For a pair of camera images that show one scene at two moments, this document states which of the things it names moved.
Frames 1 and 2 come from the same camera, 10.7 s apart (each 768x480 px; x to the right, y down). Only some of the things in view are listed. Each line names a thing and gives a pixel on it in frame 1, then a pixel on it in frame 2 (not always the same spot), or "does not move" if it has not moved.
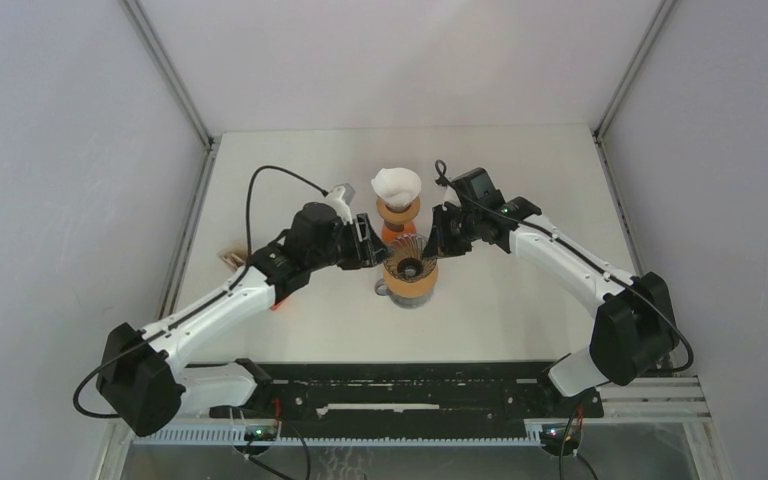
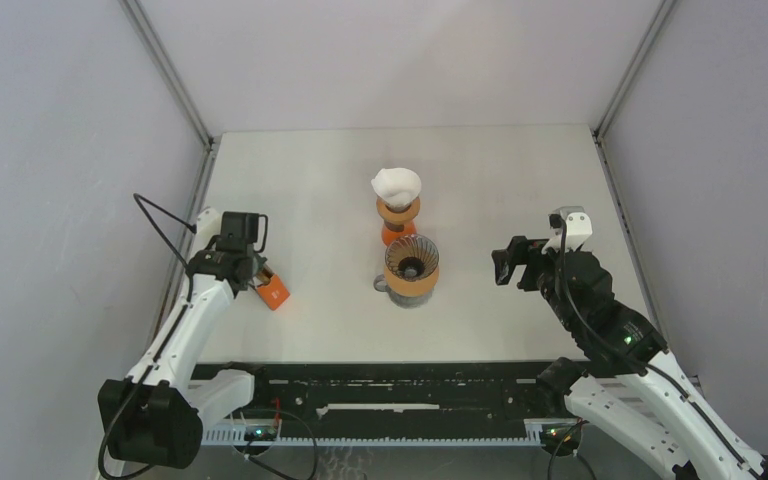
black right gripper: x=439 y=244 → x=520 y=251
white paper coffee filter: x=399 y=186 does not move
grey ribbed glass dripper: x=407 y=263 does not move
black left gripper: x=369 y=252 → x=260 y=261
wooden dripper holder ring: x=401 y=216 does not move
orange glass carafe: x=390 y=231 does not move
